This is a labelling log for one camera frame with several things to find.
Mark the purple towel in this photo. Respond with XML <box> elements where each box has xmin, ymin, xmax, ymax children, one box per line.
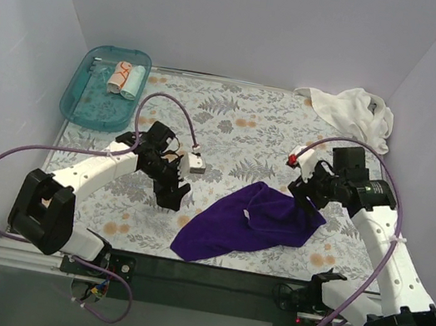
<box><xmin>170</xmin><ymin>181</ymin><xmax>326</xmax><ymax>262</ymax></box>

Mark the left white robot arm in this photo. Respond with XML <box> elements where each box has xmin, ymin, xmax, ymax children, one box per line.
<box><xmin>7</xmin><ymin>122</ymin><xmax>206</xmax><ymax>277</ymax></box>

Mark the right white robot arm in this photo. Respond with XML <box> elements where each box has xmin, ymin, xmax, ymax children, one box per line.
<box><xmin>286</xmin><ymin>144</ymin><xmax>436</xmax><ymax>326</ymax></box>

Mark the white towel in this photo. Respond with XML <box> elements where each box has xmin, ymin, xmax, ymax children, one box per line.
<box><xmin>294</xmin><ymin>87</ymin><xmax>394</xmax><ymax>156</ymax></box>

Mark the mint rolled towel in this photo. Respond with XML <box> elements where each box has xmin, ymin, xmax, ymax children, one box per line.
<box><xmin>120</xmin><ymin>65</ymin><xmax>146</xmax><ymax>101</ymax></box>

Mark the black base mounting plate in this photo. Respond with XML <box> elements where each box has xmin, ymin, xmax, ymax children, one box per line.
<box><xmin>54</xmin><ymin>240</ymin><xmax>357</xmax><ymax>326</ymax></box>

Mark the teal plastic tray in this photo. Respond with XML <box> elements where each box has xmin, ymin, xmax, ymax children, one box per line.
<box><xmin>59</xmin><ymin>45</ymin><xmax>152</xmax><ymax>132</ymax></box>

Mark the orange patterned rolled towel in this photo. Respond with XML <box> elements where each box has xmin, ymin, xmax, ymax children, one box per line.
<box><xmin>107</xmin><ymin>61</ymin><xmax>133</xmax><ymax>94</ymax></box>

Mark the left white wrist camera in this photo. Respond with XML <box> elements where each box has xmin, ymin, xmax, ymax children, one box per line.
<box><xmin>179</xmin><ymin>152</ymin><xmax>206</xmax><ymax>177</ymax></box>

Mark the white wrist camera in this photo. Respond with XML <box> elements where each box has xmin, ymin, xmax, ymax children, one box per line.
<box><xmin>179</xmin><ymin>152</ymin><xmax>206</xmax><ymax>177</ymax></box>
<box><xmin>286</xmin><ymin>146</ymin><xmax>318</xmax><ymax>182</ymax></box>

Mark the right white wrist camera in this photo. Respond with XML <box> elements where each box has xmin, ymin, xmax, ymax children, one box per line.
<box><xmin>286</xmin><ymin>146</ymin><xmax>318</xmax><ymax>182</ymax></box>

